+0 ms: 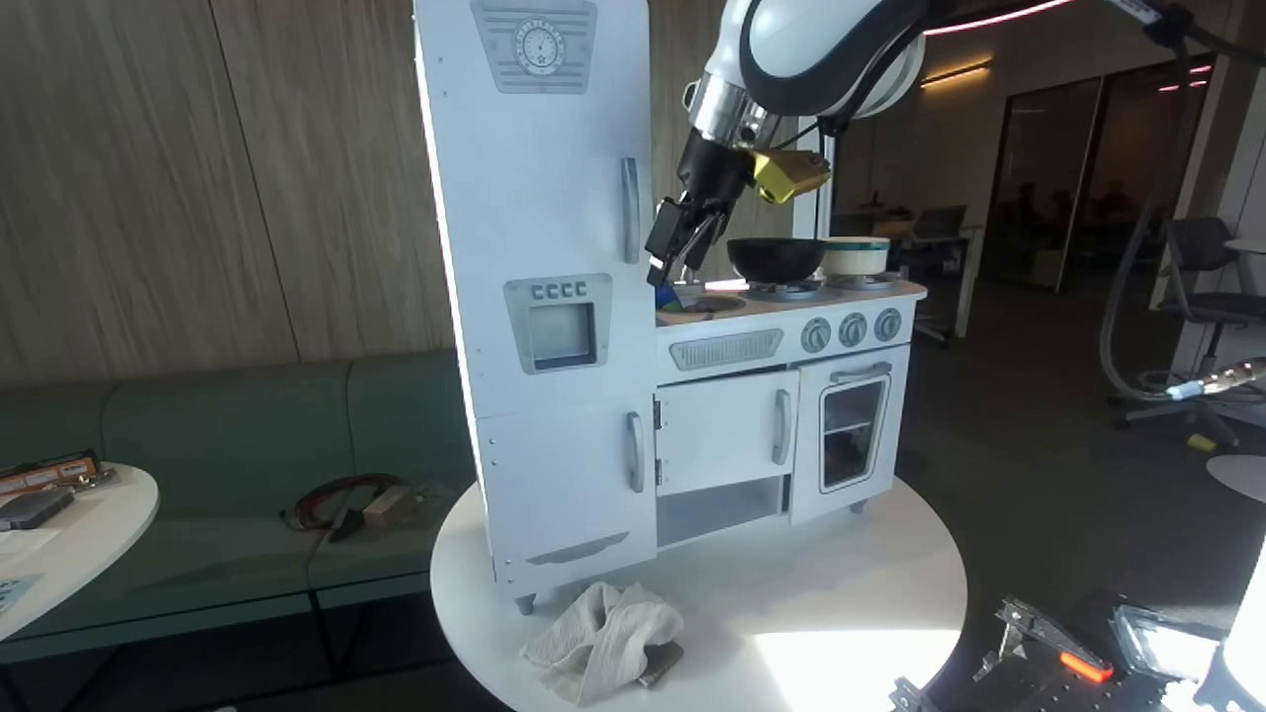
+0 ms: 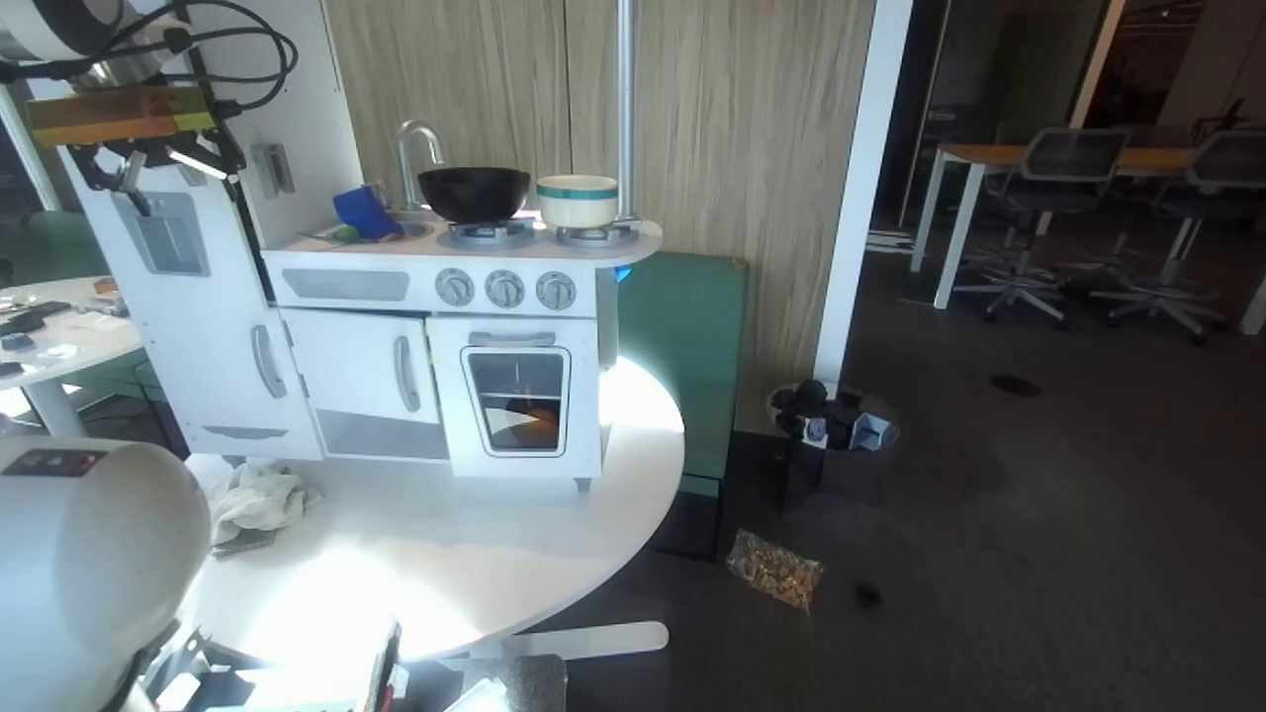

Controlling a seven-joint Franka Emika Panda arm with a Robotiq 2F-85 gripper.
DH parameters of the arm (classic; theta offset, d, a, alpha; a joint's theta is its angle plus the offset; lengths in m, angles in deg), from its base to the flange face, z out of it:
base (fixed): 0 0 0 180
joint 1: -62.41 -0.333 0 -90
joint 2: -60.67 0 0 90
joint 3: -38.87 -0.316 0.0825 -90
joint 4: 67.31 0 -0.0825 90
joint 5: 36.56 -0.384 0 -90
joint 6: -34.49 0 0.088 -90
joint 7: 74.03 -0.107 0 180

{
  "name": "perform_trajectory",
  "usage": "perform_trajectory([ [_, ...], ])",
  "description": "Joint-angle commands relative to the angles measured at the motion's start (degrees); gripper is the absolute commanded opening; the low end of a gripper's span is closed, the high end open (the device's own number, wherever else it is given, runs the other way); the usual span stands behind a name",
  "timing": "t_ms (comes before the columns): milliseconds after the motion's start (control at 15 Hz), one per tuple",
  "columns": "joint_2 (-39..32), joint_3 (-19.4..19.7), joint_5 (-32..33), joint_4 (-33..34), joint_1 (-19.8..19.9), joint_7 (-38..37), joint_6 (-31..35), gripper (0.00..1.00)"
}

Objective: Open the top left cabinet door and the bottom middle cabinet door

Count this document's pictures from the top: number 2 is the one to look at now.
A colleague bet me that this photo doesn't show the white kitchen drawer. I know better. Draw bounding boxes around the white kitchen drawer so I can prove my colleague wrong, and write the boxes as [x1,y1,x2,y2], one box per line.
[179,413,326,467]

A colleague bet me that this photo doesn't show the white oven door with window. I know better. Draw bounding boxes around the white oven door with window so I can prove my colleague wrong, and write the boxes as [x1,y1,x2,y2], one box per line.
[425,311,606,484]

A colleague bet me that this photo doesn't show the black mesh office chair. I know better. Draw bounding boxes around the black mesh office chair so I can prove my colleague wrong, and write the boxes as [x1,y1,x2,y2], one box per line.
[1087,126,1266,350]
[965,122,1135,329]

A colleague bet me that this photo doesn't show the small white cabinet door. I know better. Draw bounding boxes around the small white cabinet door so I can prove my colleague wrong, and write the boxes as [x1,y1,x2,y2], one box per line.
[283,309,446,426]

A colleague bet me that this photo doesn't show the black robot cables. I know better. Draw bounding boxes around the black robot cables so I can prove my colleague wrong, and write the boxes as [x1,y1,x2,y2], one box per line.
[74,0,304,126]

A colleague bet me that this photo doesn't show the crumpled white cloth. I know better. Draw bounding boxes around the crumpled white cloth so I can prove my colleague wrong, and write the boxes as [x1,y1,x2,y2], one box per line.
[182,450,318,551]

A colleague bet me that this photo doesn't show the black items on floor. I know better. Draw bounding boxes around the black items on floor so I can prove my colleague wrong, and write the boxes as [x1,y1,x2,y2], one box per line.
[767,376,899,459]

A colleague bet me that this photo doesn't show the tall white cabinet door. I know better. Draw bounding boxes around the tall white cabinet door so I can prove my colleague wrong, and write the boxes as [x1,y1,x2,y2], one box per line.
[57,148,279,319]

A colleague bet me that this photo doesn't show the black cooking pot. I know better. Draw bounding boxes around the black cooking pot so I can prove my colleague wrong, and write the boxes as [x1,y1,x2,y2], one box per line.
[416,161,535,234]

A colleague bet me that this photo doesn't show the white pot with teal stripe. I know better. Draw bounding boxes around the white pot with teal stripe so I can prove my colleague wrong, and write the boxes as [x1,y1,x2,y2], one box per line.
[532,170,622,238]

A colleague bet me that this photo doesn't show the brown speckled floor mat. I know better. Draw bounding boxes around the brown speckled floor mat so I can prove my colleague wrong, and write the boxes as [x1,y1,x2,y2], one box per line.
[723,526,826,617]

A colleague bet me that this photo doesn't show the round white table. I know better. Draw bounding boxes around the round white table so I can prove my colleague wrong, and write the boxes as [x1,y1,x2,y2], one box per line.
[167,352,692,674]

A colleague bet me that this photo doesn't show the black equipment with cables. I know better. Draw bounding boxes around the black equipment with cables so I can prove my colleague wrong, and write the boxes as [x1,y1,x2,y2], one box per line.
[114,615,416,712]

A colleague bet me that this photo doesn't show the wooden desk with white legs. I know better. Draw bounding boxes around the wooden desk with white legs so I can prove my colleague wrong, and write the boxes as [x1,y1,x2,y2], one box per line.
[905,136,1266,342]

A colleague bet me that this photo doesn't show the silver toy faucet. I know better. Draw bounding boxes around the silver toy faucet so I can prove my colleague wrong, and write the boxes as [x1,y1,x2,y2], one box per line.
[392,114,452,223]

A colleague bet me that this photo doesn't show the white door with grey handle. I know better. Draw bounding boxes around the white door with grey handle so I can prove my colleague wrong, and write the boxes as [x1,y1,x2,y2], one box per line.
[135,306,321,433]

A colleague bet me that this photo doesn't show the grey stove knob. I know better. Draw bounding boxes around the grey stove knob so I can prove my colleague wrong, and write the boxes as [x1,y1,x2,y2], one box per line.
[433,264,478,311]
[482,264,532,311]
[535,269,581,315]

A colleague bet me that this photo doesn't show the blue cup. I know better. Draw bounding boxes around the blue cup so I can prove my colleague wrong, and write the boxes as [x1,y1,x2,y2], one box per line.
[329,181,408,247]

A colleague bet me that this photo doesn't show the yellow-green wrist block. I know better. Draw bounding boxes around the yellow-green wrist block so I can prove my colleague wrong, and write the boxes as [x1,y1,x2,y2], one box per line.
[24,83,222,149]

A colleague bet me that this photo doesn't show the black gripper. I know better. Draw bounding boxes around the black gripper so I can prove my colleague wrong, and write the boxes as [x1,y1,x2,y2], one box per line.
[69,122,254,217]

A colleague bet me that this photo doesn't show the black flat device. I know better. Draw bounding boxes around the black flat device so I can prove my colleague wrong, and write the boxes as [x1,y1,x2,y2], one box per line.
[0,296,81,335]

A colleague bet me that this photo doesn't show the white toy kitchen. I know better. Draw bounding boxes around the white toy kitchen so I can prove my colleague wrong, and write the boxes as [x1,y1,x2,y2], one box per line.
[57,0,666,500]

